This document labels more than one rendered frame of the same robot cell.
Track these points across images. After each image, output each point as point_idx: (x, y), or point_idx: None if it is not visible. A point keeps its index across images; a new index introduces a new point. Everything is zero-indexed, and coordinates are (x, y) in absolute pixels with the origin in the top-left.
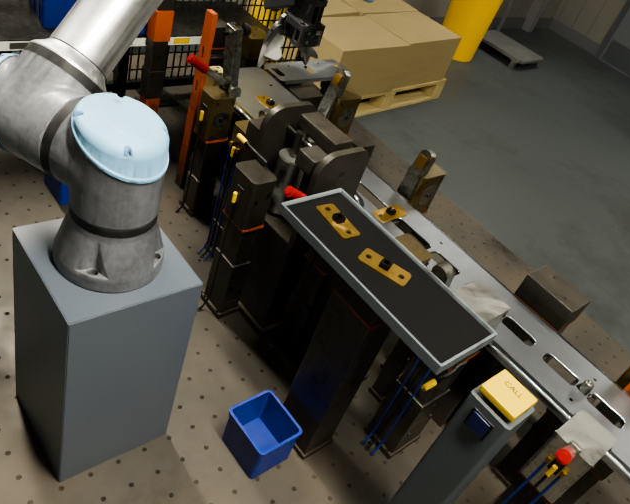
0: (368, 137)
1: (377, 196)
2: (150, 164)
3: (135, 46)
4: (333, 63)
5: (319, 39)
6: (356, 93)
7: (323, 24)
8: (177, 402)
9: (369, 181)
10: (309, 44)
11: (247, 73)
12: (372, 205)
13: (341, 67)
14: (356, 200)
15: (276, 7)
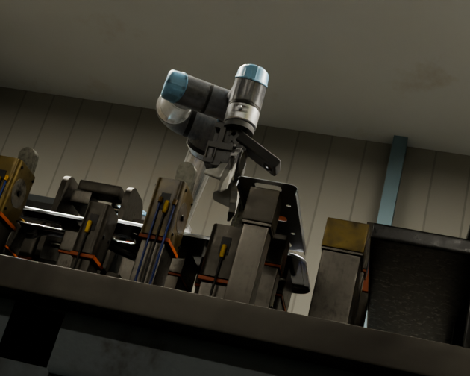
0: (104, 204)
1: (35, 218)
2: None
3: (367, 316)
4: (282, 189)
5: (205, 154)
6: (169, 179)
7: (211, 141)
8: None
9: (53, 218)
10: (204, 165)
11: (286, 263)
12: (31, 223)
13: (265, 183)
14: (46, 230)
15: (259, 164)
